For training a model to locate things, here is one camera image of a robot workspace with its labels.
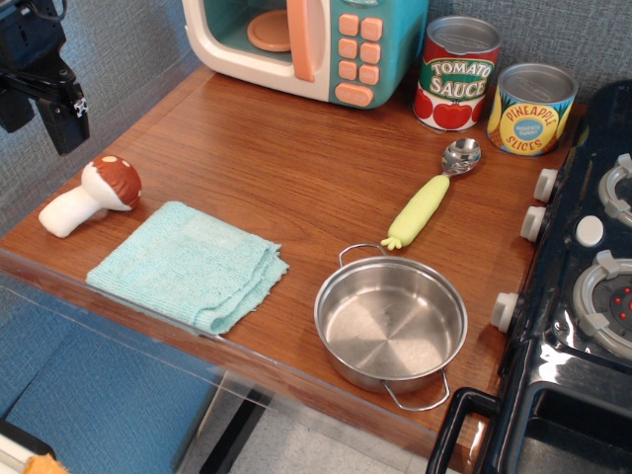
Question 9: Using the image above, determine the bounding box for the plush brown white mushroom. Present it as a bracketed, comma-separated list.
[39, 155, 142, 238]

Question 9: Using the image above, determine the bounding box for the light blue folded cloth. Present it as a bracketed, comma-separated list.
[86, 201, 289, 335]

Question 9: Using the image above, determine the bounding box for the white stove knob lower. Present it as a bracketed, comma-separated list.
[491, 292, 518, 333]

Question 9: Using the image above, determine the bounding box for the pineapple slices can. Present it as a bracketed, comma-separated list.
[487, 63, 578, 157]

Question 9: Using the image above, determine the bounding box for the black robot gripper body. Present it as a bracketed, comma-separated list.
[1, 1, 84, 107]

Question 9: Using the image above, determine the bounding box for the white stove knob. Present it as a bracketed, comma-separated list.
[533, 168, 558, 203]
[491, 292, 518, 333]
[520, 206, 546, 243]

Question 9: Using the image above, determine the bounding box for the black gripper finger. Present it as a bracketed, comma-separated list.
[37, 97, 90, 155]
[0, 89, 35, 133]

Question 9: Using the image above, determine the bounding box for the silver steel pot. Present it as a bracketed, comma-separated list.
[313, 245, 468, 411]

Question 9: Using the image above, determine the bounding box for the black toy stove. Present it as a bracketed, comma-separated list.
[427, 80, 631, 473]

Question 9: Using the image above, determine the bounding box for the clear acrylic table guard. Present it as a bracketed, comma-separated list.
[1, 253, 427, 473]

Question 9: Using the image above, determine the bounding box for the white stove knob upper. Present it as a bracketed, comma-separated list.
[533, 168, 558, 203]

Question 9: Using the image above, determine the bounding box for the white stove knob middle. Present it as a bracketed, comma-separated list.
[520, 206, 546, 243]

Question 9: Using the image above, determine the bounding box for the tomato sauce can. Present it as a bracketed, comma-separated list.
[414, 16, 502, 131]

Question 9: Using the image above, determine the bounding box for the orange object at corner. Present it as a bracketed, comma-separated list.
[22, 454, 69, 474]

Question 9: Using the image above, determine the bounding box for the spoon with yellow corn handle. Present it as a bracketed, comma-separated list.
[380, 138, 482, 251]

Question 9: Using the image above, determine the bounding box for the teal toy microwave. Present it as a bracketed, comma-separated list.
[183, 1, 429, 110]

